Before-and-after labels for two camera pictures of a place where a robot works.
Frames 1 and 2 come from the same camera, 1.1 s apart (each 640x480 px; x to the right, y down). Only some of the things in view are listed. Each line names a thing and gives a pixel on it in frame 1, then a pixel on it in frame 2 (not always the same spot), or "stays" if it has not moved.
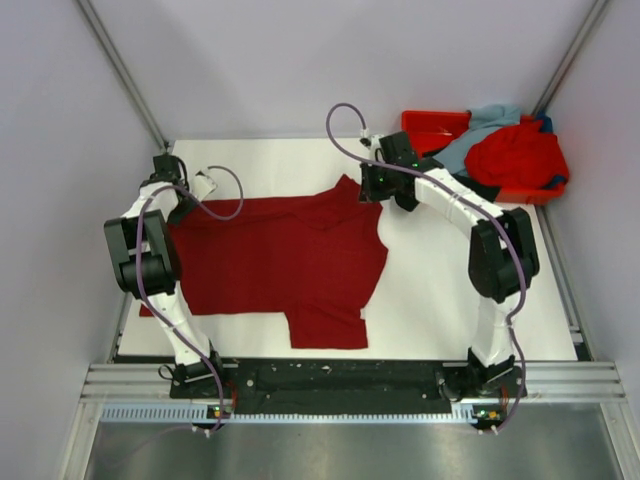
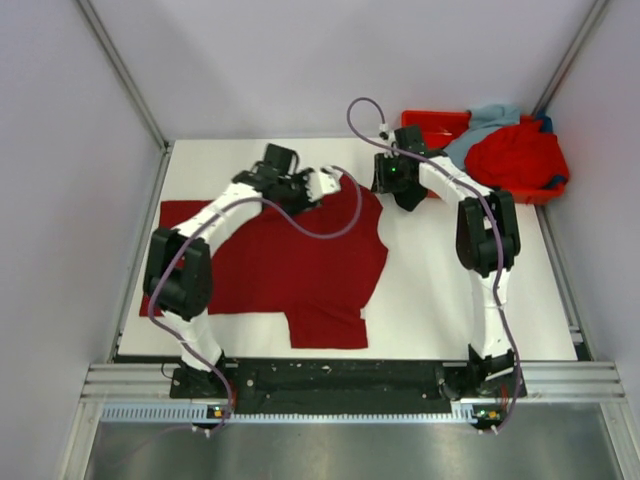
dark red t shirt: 311,258 stays
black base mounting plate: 341,385 stays
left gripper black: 175,218 -> 302,202
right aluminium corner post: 569,58 stays
